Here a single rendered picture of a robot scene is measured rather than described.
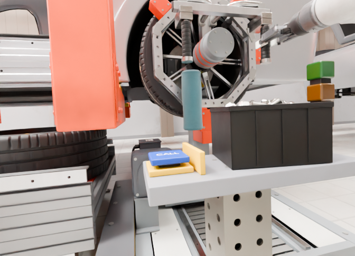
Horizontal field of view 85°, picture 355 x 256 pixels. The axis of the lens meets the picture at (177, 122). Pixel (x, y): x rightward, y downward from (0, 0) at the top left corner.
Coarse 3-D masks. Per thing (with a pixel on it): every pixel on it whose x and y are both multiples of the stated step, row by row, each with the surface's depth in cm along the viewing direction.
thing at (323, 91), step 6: (318, 84) 43; (324, 84) 43; (330, 84) 43; (312, 90) 45; (318, 90) 43; (324, 90) 43; (330, 90) 43; (312, 96) 45; (318, 96) 43; (324, 96) 43; (330, 96) 43
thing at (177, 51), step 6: (174, 48) 122; (180, 48) 123; (174, 54) 122; (180, 54) 123; (180, 60) 123; (180, 66) 121; (198, 66) 121; (180, 72) 123; (210, 72) 128; (180, 78) 124; (210, 78) 128; (180, 84) 124
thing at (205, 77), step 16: (176, 32) 123; (192, 32) 104; (192, 48) 105; (240, 48) 109; (192, 64) 109; (224, 64) 110; (240, 64) 110; (208, 80) 108; (224, 80) 110; (208, 96) 108; (224, 96) 108
